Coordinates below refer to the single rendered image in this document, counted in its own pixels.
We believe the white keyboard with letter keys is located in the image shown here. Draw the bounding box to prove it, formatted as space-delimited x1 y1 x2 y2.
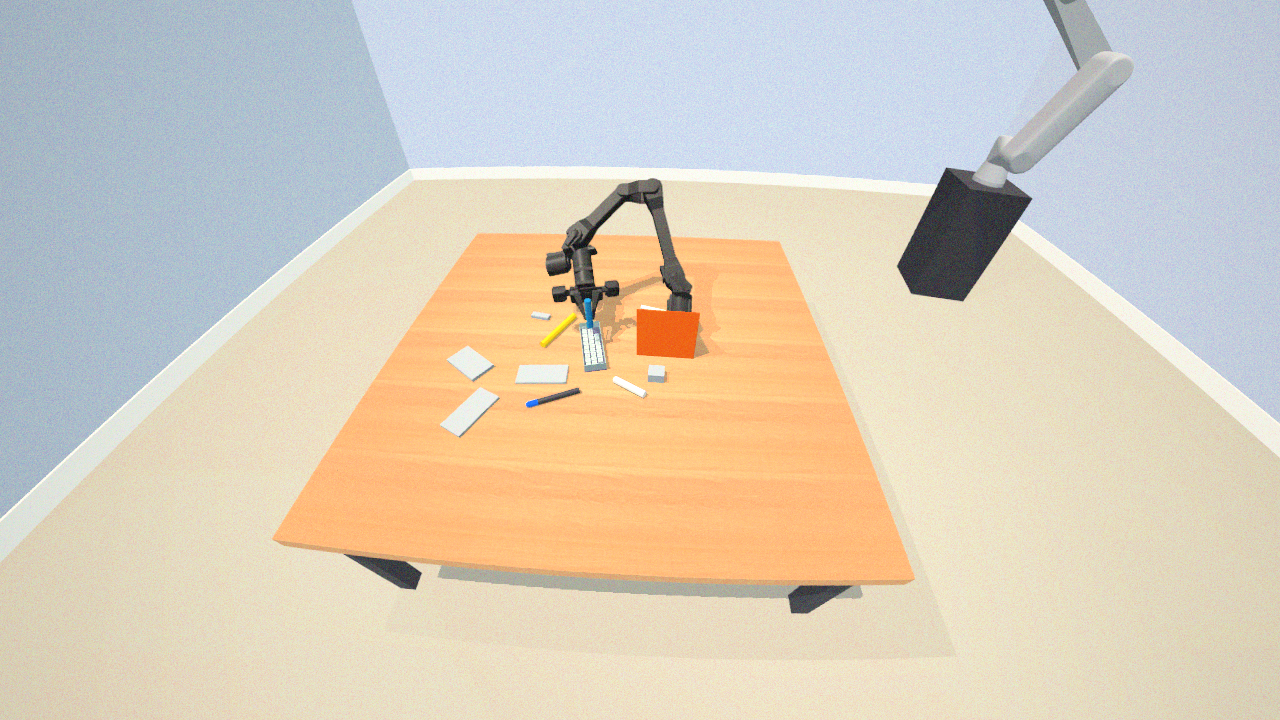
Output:
579 322 607 372

